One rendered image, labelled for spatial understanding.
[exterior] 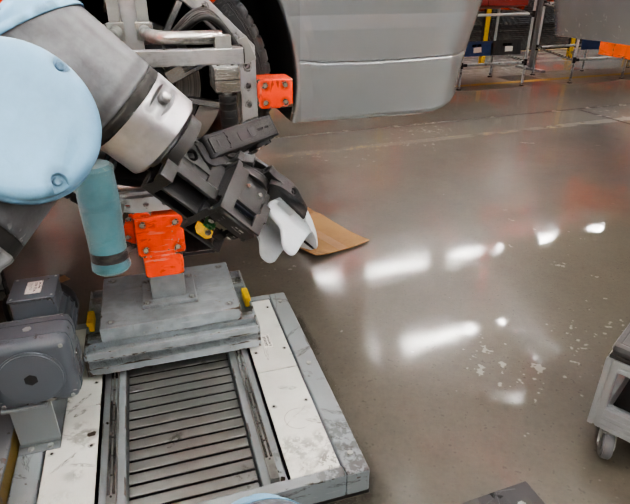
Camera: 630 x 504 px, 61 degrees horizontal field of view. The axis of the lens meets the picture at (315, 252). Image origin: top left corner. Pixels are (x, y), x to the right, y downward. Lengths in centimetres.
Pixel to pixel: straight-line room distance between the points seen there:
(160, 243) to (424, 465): 88
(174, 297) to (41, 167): 139
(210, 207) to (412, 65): 115
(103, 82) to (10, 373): 94
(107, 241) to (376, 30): 88
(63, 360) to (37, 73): 105
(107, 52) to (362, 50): 111
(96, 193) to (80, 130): 93
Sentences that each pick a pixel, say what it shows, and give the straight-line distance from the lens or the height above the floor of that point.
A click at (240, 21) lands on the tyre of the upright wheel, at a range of 142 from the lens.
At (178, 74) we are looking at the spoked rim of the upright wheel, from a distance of 144.
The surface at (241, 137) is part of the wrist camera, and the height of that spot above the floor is 96.
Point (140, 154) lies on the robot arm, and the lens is 52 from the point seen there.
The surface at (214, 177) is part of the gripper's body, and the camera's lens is 56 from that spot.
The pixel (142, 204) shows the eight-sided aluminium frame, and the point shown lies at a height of 60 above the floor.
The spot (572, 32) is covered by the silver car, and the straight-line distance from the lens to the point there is 363.
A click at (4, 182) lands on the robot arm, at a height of 102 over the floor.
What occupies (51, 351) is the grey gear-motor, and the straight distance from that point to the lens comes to 133.
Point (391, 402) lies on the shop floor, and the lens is 165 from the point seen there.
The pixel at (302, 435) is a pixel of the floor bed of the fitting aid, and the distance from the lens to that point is 143.
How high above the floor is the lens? 111
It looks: 27 degrees down
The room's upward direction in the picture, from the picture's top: straight up
